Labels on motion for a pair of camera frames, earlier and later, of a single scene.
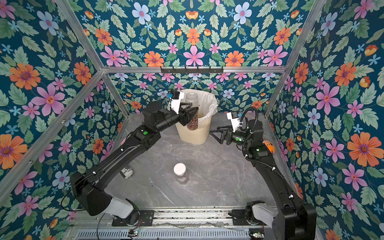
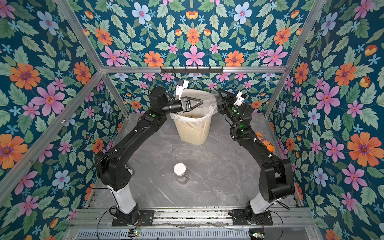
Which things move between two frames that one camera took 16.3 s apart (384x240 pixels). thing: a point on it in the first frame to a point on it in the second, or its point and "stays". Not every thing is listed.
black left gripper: [182, 116] to [184, 105]
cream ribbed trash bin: [198, 137] stays
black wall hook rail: [165, 70] stays
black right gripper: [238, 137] to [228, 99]
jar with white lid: [179, 170] stays
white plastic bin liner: [208, 104] stays
